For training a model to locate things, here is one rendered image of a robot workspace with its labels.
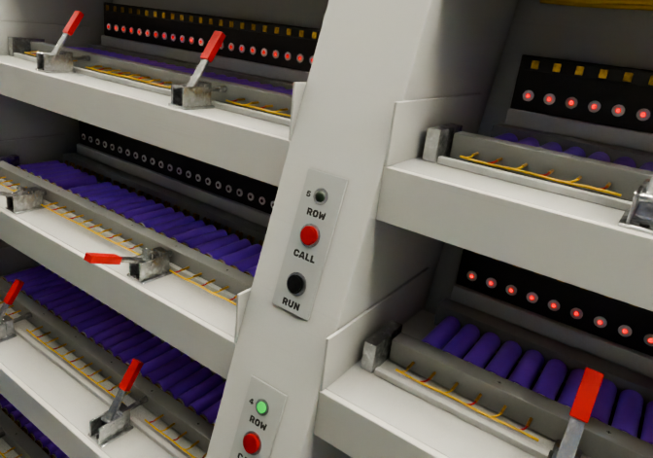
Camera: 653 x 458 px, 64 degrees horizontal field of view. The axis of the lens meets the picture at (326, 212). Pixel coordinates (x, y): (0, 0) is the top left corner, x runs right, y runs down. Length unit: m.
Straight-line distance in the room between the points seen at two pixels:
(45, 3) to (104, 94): 0.36
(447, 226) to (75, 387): 0.53
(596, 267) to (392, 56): 0.21
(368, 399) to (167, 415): 0.30
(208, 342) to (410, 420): 0.20
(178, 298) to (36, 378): 0.28
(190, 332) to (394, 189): 0.25
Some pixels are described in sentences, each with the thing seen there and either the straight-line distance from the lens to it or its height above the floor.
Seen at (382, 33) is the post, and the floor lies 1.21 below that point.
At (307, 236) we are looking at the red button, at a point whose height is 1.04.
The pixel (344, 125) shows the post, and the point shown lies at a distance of 0.44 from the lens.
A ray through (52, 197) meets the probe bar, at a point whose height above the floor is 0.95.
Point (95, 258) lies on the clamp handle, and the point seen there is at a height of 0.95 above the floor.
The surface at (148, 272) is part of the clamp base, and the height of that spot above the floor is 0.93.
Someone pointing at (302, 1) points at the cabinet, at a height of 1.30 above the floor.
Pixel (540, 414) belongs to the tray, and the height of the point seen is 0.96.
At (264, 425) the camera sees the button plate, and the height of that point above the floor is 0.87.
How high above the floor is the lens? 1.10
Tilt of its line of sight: 6 degrees down
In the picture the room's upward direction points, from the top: 16 degrees clockwise
